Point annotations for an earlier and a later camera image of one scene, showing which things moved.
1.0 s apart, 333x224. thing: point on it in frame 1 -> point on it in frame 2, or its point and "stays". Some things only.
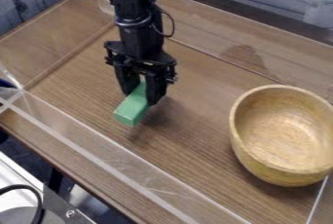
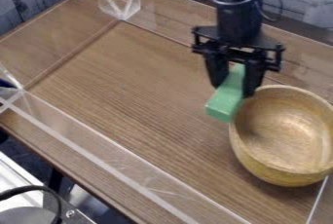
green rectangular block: [133, 107] -> [228, 96]
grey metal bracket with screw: [59, 211] stays
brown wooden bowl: [281, 132] stays
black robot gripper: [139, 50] -> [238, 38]
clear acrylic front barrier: [86, 149] stays
